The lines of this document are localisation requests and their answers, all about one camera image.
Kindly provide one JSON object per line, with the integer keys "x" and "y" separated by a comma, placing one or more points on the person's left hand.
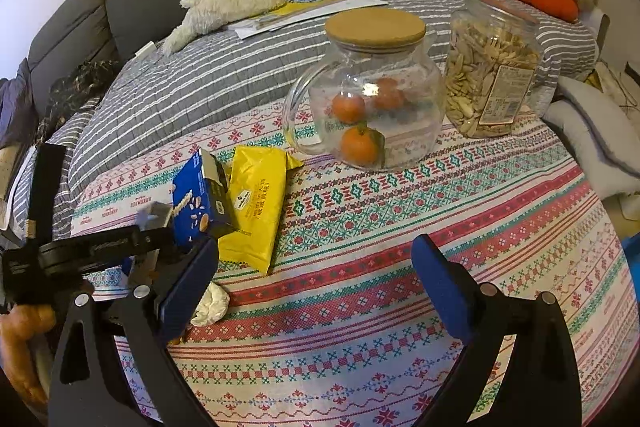
{"x": 20, "y": 347}

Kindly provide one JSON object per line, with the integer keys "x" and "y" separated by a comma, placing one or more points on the purple grey jacket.
{"x": 15, "y": 107}

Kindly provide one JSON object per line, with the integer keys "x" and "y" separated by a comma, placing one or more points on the glass jar with cork lid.
{"x": 415, "y": 72}

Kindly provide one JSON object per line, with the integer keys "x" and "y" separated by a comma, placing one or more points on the grey pillow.
{"x": 595, "y": 122}

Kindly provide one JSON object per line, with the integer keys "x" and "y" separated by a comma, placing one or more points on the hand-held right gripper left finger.
{"x": 187, "y": 289}

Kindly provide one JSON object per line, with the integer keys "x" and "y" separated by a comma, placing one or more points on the beige quilted throw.
{"x": 10, "y": 172}

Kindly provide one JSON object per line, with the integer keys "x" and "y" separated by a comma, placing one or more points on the yellow snack packet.
{"x": 255, "y": 207}

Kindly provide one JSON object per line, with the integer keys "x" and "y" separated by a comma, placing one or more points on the grey striped blanket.
{"x": 200, "y": 72}

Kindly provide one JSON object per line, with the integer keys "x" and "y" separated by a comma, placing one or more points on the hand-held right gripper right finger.
{"x": 445, "y": 292}

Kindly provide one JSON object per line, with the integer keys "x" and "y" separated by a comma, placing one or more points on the crumpled white tissue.
{"x": 212, "y": 304}

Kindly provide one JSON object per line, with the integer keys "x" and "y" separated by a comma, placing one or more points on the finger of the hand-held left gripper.
{"x": 157, "y": 232}
{"x": 142, "y": 272}

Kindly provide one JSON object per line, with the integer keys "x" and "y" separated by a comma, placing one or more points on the dark plaid shirt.
{"x": 80, "y": 82}

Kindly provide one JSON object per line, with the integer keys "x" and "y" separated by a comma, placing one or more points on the yellow book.
{"x": 310, "y": 2}

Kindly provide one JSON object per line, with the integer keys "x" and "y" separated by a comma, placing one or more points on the patterned red green tablecloth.
{"x": 375, "y": 232}

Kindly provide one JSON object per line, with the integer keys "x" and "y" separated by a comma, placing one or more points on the clear plastic jar of seeds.
{"x": 480, "y": 72}

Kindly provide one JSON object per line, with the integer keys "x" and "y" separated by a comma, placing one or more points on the blue snack box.
{"x": 197, "y": 207}

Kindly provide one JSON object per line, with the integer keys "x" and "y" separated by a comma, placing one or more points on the tangerine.
{"x": 348, "y": 107}
{"x": 389, "y": 94}
{"x": 359, "y": 145}

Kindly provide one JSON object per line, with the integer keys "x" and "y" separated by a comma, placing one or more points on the white charger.
{"x": 145, "y": 50}

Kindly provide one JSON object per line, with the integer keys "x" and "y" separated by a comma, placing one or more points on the white papers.
{"x": 372, "y": 0}

